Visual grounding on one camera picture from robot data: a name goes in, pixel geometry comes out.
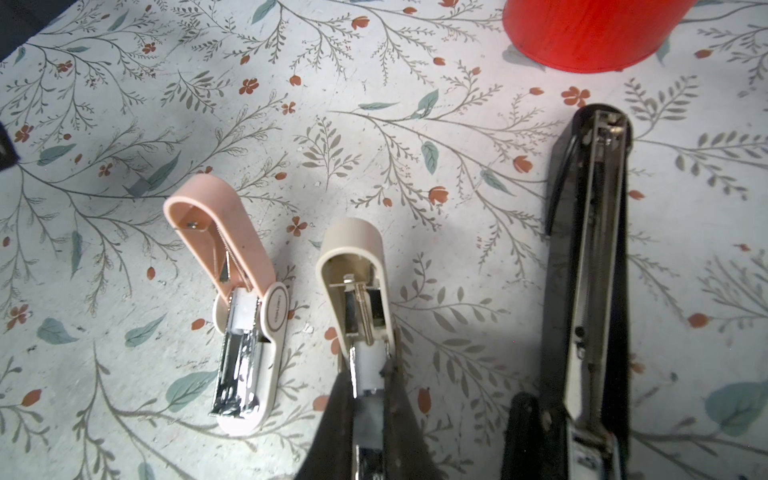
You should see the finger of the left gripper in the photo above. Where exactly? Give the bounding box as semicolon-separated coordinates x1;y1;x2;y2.
0;124;19;171

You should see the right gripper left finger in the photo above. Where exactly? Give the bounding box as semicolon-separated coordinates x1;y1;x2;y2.
294;372;354;480

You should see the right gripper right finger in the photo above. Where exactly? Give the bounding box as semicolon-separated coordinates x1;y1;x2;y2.
382;359;441;480

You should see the black stapler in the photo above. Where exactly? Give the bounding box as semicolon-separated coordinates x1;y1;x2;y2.
501;104;633;479

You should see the pink eraser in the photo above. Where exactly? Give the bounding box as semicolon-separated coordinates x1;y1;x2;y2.
163;174;290;437

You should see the loose staple strip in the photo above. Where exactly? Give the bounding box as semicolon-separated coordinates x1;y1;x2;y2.
125;177;151;198

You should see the red pencil cup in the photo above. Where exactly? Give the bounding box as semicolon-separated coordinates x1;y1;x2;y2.
502;0;695;74

